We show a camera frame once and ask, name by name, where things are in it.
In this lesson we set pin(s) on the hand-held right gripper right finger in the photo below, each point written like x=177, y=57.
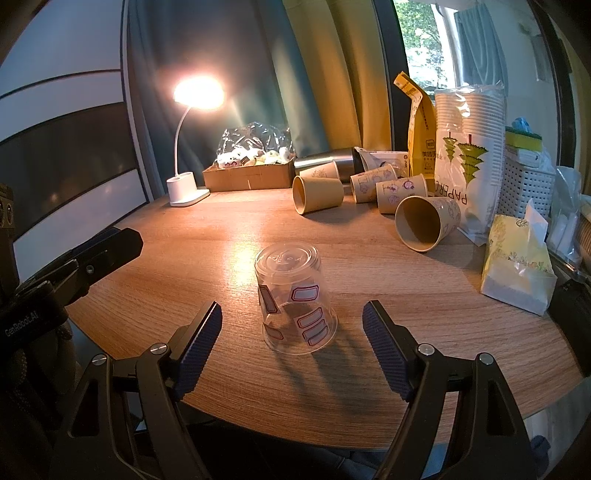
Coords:
x=384, y=344

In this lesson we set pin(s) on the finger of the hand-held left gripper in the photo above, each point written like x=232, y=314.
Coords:
x=99, y=258

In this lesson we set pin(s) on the white plastic basket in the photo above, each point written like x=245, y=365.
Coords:
x=526, y=184

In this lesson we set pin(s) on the yellow green sponge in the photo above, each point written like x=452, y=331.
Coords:
x=524, y=138

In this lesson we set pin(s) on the printed yellow paper cup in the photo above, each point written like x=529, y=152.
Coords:
x=399, y=191
x=425, y=221
x=374, y=182

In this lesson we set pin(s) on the yellow tissue pack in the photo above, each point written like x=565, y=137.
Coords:
x=517, y=263

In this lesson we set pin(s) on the teal curtain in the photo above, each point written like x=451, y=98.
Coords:
x=203, y=55

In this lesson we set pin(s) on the yellow paper pouch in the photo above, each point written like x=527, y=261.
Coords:
x=421, y=138

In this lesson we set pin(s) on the yellow curtain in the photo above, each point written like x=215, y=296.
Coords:
x=337, y=74

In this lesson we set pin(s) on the clear plastic bag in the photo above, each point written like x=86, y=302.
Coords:
x=570, y=207

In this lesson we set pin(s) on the bag of white paper cups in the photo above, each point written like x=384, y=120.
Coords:
x=471, y=152

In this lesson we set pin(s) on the plain yellow paper cup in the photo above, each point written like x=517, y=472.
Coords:
x=323, y=170
x=318, y=194

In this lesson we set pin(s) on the cardboard box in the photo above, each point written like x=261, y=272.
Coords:
x=249, y=177

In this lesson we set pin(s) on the white desk lamp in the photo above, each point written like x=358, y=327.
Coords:
x=187, y=152

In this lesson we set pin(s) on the clear plastic cup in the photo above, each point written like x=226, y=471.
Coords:
x=295, y=302

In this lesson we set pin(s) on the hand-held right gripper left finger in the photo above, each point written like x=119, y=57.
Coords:
x=203, y=344

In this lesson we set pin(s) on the steel thermos bottle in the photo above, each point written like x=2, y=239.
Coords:
x=323, y=160

